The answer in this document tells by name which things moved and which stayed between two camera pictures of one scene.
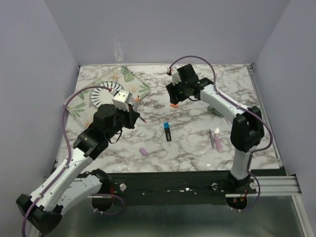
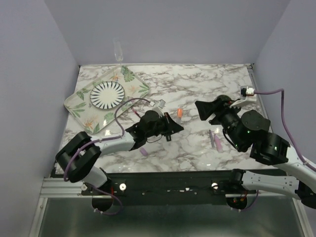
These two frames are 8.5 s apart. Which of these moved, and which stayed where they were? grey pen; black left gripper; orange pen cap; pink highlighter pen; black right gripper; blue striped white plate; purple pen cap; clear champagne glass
Moved: orange pen cap; black right gripper; black left gripper
Stayed: pink highlighter pen; purple pen cap; blue striped white plate; clear champagne glass; grey pen
